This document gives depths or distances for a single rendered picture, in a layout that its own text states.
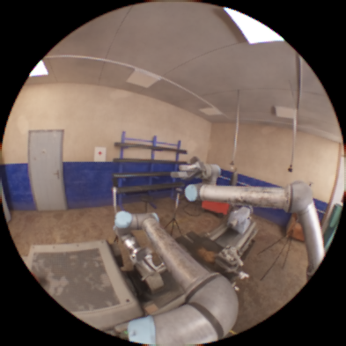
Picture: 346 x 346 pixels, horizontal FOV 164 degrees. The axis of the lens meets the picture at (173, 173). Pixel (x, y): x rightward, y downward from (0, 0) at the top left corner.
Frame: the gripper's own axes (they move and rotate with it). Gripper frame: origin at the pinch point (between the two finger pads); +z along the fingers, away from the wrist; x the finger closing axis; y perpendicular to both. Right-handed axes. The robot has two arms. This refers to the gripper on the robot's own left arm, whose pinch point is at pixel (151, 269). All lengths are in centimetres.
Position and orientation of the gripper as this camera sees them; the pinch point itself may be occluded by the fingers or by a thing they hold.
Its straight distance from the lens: 73.3
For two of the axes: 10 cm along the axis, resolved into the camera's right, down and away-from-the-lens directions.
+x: 6.5, -1.3, 7.5
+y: 3.7, -8.1, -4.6
